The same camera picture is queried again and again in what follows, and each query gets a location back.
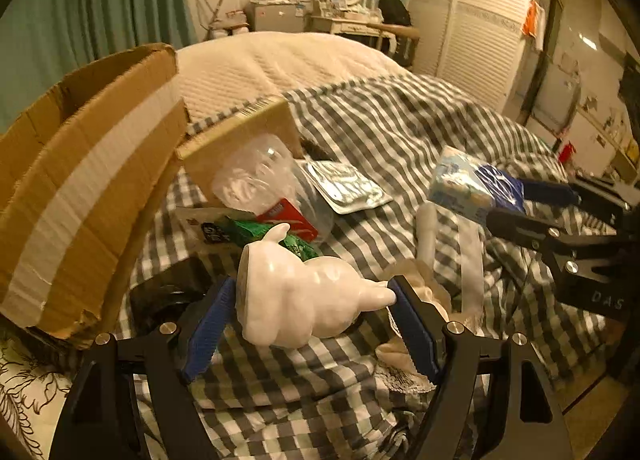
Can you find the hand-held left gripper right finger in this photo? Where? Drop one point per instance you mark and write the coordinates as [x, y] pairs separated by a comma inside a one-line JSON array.
[[415, 335]]

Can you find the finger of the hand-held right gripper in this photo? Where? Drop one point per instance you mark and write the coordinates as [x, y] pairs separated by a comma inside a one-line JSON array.
[[525, 231], [545, 192]]

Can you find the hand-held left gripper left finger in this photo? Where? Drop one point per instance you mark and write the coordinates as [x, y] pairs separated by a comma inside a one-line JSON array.
[[210, 330]]

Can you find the blue and white tissue pack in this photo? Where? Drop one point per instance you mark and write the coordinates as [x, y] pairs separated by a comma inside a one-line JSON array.
[[460, 185]]

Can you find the white cream tube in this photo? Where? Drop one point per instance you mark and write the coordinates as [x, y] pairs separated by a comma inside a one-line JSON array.
[[428, 235]]

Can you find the white ceramic rabbit figure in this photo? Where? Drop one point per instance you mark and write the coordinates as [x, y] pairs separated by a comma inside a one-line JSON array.
[[300, 290]]

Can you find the large cardboard box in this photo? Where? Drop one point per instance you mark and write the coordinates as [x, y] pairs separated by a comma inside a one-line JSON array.
[[75, 190]]

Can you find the small red object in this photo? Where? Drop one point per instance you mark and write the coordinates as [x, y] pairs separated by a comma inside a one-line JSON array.
[[566, 153]]

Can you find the cream lace cloth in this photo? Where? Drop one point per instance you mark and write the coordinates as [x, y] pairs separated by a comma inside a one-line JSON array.
[[430, 290]]

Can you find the black round object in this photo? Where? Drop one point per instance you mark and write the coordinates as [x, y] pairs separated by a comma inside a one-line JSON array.
[[160, 290]]

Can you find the green packet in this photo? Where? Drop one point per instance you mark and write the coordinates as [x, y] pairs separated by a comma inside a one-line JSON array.
[[250, 230]]

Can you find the white packet with black label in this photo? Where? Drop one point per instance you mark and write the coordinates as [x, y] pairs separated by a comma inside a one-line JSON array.
[[195, 220]]

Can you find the red packet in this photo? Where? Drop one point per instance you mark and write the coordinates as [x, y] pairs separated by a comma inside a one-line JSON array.
[[290, 215]]

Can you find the checked blanket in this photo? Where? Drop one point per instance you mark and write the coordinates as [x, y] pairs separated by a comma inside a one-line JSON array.
[[400, 140]]

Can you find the silver blister pack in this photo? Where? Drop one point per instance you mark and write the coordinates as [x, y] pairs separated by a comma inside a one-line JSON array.
[[345, 185]]

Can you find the clear plastic cup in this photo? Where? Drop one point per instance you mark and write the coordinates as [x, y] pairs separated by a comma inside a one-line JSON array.
[[255, 170]]

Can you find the orange hanging cloth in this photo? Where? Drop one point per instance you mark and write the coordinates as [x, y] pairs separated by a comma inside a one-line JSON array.
[[531, 23]]

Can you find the white louvered wardrobe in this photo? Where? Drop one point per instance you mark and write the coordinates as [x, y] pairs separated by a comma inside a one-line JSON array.
[[475, 15]]

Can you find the floral bed sheet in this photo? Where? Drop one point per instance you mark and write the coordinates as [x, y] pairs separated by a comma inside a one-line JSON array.
[[25, 390]]

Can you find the wooden chair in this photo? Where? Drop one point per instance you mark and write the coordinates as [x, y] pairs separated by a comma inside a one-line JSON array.
[[400, 38]]

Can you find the black bag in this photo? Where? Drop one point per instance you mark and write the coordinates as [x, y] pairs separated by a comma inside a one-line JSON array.
[[394, 10]]

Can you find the white vanity table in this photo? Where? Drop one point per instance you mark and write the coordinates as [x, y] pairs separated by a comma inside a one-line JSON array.
[[345, 23]]

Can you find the white quilted bedspread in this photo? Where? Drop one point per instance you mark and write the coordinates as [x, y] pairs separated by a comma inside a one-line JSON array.
[[280, 65]]

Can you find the grey storage box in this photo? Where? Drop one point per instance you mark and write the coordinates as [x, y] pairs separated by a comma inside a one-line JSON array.
[[277, 18]]

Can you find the thin metal stand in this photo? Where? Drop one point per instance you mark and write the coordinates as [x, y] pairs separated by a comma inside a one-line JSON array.
[[216, 5]]

